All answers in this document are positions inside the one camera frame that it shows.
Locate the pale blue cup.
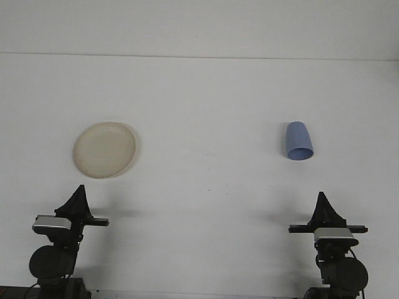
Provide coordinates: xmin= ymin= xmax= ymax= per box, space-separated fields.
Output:
xmin=285 ymin=120 xmax=315 ymax=161

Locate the pale round plate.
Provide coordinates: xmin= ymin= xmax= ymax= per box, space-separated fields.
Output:
xmin=72 ymin=121 xmax=141 ymax=180

